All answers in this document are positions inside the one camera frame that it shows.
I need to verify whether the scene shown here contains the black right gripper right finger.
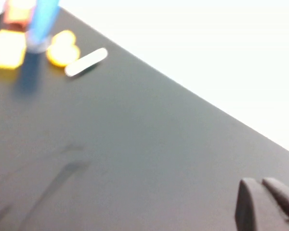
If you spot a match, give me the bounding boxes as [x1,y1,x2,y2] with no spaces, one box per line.
[262,177,289,231]

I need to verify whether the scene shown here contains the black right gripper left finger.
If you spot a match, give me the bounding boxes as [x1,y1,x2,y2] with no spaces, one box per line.
[235,178,280,231]

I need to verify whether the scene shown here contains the white green glue stick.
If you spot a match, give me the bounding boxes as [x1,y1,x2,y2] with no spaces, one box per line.
[64,47,109,77]

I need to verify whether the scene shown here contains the yellow rubber duck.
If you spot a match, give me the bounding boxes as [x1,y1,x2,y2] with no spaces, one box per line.
[46,30,81,68]

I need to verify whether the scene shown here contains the blue conical paper cup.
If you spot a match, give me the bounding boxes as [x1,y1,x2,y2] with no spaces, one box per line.
[25,0,61,54]

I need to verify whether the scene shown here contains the yellow wooden cube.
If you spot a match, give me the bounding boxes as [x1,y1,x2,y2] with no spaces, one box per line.
[0,29,27,70]

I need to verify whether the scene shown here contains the orange arch block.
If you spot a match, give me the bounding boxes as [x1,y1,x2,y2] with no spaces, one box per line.
[3,0,36,27]

